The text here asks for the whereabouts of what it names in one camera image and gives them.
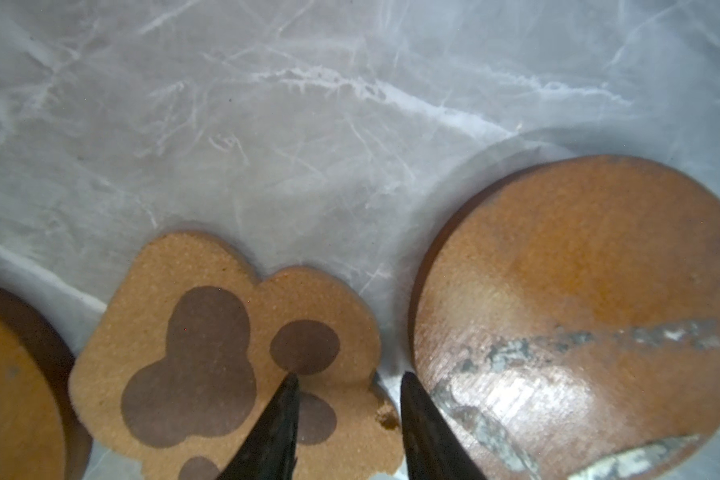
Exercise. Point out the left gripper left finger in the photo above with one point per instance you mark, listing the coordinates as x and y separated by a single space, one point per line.
269 450

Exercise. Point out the brown coaster with scratches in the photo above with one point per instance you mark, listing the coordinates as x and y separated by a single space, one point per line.
566 321

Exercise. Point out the plain brown round coaster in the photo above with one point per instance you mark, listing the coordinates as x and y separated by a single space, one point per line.
40 434

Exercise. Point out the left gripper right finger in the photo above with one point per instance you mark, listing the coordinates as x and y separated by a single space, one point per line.
432 450

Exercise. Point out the cork paw-shaped coaster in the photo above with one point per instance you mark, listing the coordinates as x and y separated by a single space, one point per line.
194 344

